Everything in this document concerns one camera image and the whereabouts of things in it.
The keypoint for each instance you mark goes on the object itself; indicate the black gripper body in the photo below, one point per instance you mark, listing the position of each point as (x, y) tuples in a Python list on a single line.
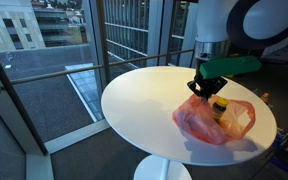
[(205, 88)]

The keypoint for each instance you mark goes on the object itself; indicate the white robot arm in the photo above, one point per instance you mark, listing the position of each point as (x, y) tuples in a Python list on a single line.
[(247, 24)]

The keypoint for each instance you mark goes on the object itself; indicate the round white table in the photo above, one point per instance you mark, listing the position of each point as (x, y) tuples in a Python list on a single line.
[(139, 104)]

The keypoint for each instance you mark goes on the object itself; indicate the dark bottle yellow cap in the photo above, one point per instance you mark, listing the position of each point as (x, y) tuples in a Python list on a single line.
[(219, 107)]

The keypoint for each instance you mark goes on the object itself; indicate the orange plastic bag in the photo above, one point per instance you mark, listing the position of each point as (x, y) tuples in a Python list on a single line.
[(195, 117)]

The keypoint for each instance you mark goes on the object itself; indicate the metal window railing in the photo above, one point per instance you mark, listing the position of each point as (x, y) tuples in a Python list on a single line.
[(56, 88)]

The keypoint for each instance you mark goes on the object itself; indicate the small orange cap bottle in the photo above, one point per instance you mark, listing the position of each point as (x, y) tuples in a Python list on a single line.
[(265, 98)]

